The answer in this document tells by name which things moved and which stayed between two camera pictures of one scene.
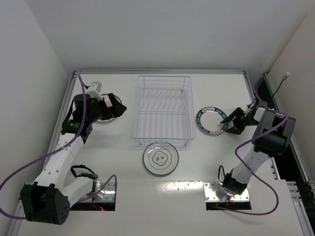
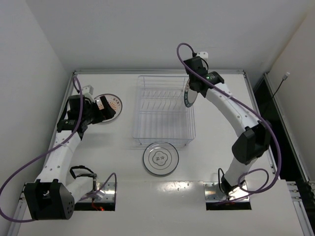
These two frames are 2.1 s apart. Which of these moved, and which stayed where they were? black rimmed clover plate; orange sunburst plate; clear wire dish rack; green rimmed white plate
Moved: green rimmed white plate
Stayed: clear wire dish rack; black rimmed clover plate; orange sunburst plate
